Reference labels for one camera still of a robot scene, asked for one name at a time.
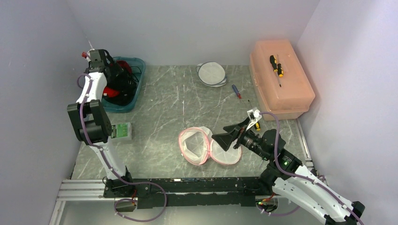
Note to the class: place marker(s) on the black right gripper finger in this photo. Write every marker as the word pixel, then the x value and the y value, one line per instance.
pixel 226 140
pixel 237 130

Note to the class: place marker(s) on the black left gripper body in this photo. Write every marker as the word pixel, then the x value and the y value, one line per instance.
pixel 115 70

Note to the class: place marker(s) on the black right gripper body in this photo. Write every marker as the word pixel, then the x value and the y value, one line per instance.
pixel 250 140

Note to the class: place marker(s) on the pink zip mesh laundry bag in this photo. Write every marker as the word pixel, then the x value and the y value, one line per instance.
pixel 197 145

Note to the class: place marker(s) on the bright red bra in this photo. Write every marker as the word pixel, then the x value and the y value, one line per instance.
pixel 110 93

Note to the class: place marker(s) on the white mesh blue zip laundry bag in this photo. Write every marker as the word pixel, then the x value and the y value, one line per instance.
pixel 211 74

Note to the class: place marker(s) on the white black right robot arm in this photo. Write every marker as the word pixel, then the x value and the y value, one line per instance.
pixel 287 176

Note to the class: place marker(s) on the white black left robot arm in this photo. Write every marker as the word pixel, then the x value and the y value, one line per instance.
pixel 90 121

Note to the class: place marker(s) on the black yellow screwdriver on table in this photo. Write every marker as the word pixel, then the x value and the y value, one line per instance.
pixel 256 126

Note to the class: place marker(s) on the red cloth garment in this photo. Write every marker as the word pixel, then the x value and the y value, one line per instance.
pixel 125 66

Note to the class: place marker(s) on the teal plastic tray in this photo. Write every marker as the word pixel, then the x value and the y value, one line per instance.
pixel 138 66

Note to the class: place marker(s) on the orange translucent plastic storage box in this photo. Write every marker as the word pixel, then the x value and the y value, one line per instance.
pixel 295 95

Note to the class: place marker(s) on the green label clear bit case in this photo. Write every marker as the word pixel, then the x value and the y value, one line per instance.
pixel 121 132

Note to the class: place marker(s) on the black yellow screwdriver on box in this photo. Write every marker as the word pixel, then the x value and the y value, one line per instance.
pixel 277 68

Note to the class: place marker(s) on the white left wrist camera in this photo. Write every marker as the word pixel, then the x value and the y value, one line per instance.
pixel 89 55

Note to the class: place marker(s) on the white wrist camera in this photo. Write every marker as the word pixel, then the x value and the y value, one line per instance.
pixel 89 55
pixel 254 116

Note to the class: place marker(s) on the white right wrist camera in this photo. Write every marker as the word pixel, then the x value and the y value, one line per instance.
pixel 254 116

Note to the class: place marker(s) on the blue red handle screwdriver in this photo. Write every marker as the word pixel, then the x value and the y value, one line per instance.
pixel 236 91

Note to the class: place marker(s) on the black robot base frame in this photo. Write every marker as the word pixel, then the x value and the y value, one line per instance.
pixel 179 192

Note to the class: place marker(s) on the aluminium extrusion rail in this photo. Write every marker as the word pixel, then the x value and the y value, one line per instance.
pixel 76 190

